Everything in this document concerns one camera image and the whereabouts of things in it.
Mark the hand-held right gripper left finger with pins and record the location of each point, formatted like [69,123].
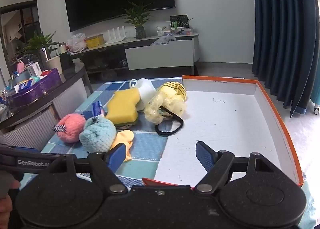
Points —
[116,156]

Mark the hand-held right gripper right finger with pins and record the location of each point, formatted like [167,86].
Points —
[205,155]

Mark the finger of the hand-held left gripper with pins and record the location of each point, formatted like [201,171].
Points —
[25,149]

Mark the yellow soft cloth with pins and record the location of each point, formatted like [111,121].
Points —
[123,137]

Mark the light blue knit plush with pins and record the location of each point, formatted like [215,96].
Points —
[100,135]

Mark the white orange-rimmed tray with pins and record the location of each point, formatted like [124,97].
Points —
[225,123]

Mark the black hair band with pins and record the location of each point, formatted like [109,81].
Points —
[160,131]

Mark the yellow wavy sponge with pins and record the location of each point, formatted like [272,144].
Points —
[123,106]

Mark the pink plush ball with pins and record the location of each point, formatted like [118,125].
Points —
[72,127]

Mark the pale yellow mesh bath pouf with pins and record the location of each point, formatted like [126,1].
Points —
[165,106]

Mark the white face mask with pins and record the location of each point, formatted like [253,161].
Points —
[146,91]

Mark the yellow striped knit hat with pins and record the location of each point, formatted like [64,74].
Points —
[175,88]

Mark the person's left hand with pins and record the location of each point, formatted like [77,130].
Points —
[5,211]

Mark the dark round side table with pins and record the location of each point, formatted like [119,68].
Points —
[25,116]

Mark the blue plaid blanket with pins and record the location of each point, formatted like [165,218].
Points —
[147,143]

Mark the purple tin box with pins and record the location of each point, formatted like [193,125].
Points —
[37,91]

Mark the blue packet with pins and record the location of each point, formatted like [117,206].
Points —
[25,85]

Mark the white barcode box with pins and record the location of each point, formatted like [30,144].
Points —
[33,68]

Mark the white plant pot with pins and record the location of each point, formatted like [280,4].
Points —
[54,65]

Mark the steel tumbler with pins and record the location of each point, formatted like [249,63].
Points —
[45,57]

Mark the large leafy green plant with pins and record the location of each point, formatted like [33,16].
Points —
[37,42]

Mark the grey TV stand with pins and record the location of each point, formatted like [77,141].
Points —
[160,55]

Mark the yellow box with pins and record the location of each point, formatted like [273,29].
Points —
[95,41]

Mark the white plastic bag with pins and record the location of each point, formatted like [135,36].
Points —
[76,42]

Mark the white router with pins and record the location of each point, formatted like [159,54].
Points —
[116,36]

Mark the pile of clear plastic packets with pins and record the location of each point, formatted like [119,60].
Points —
[163,41]

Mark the clear plastic box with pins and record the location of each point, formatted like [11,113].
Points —
[184,31]

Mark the black green box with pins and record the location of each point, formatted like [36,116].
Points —
[178,21]

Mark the potted plant in glass vase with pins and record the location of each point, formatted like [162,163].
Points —
[138,18]

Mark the dark blue curtain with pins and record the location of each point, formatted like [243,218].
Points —
[282,31]

